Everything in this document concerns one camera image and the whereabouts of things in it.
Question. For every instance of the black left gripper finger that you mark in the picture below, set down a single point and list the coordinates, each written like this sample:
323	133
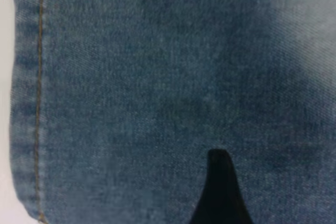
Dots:
220	197

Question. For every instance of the blue denim pants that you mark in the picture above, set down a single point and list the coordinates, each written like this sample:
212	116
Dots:
131	77

